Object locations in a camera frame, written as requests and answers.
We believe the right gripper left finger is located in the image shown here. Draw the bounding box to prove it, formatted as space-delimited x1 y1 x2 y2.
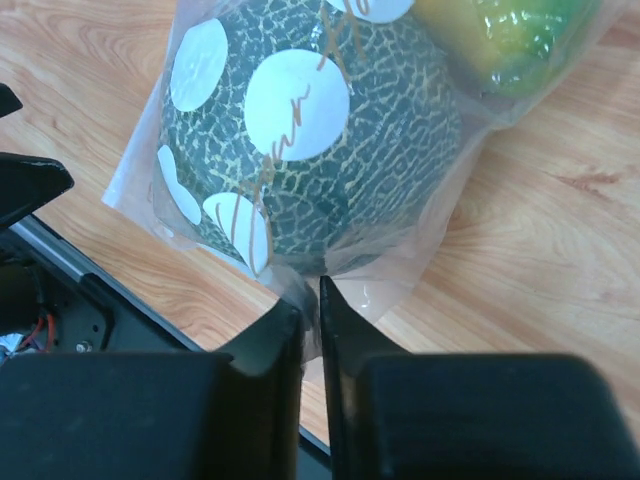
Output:
1 302 303 479

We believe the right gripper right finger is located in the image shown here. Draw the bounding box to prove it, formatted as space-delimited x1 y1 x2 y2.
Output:
319 277 639 479

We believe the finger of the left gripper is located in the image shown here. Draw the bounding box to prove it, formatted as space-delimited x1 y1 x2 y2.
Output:
0 83 23 118
1 152 74 230

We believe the polka dot zip bag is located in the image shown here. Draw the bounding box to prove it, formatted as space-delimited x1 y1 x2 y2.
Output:
103 1 626 360

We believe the yellow green pepper toy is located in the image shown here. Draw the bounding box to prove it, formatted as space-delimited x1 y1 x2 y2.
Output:
411 0 602 98

